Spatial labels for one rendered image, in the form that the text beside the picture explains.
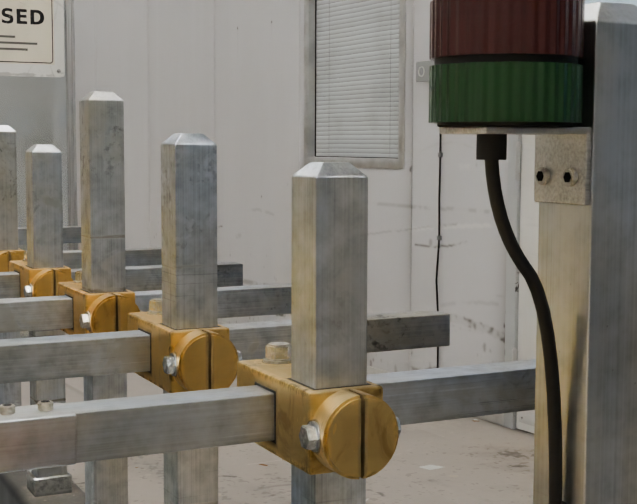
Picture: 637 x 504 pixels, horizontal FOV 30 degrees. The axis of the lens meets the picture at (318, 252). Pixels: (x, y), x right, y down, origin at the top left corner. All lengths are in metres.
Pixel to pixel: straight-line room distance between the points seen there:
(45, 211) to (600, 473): 1.00
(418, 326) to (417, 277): 4.11
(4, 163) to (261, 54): 4.83
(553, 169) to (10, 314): 0.79
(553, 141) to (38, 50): 2.55
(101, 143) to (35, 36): 1.83
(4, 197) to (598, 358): 1.25
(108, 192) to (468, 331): 3.83
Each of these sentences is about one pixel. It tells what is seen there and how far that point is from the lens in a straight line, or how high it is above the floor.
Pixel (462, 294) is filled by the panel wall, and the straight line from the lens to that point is 4.94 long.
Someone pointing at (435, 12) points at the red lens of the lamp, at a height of 1.17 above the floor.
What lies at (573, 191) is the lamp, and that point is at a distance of 0.49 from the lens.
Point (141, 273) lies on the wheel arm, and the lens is 1.49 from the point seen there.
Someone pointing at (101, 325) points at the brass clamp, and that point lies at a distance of 1.15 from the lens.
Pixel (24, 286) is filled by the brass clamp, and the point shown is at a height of 0.95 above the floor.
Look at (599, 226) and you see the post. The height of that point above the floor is 1.08.
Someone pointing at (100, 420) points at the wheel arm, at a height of 0.96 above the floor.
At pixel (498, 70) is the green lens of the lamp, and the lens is 0.45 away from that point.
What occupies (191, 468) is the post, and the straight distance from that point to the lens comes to 0.96.
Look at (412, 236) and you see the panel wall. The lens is 5.21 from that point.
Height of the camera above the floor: 1.12
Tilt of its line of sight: 5 degrees down
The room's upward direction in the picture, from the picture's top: straight up
